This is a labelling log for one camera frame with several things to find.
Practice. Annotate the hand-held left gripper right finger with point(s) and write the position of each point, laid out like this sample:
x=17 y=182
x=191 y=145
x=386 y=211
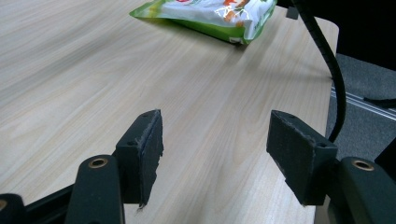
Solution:
x=299 y=158

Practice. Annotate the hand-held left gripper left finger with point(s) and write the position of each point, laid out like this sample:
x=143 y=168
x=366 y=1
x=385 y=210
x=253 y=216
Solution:
x=140 y=155

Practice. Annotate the white and green snack packet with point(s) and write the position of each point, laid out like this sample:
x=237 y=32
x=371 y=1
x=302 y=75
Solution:
x=205 y=15

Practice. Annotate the aluminium floor rail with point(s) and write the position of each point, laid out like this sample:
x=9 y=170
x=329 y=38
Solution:
x=367 y=104

